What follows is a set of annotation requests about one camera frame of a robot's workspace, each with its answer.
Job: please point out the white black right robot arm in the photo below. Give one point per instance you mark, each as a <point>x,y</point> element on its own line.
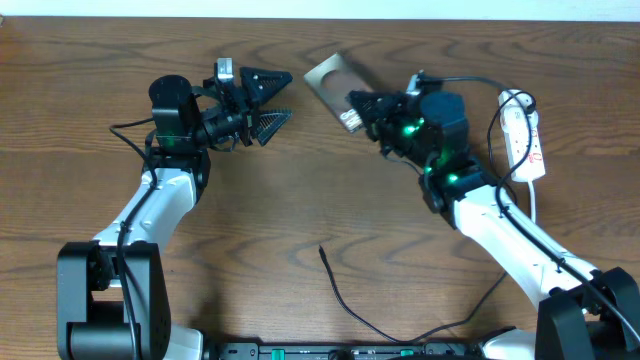
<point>582,312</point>

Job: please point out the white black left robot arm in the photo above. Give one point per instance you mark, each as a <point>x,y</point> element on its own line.
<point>112,301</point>

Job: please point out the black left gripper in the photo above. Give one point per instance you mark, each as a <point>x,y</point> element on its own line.
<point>248,118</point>

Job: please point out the white power strip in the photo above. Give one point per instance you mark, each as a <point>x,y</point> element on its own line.
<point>519,120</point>

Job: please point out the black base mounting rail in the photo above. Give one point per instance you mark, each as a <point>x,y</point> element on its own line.
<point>254,351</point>

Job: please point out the grey Galaxy smartphone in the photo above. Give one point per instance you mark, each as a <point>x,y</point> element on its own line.
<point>331,81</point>

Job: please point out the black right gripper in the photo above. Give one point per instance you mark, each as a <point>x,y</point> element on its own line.
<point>382,107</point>

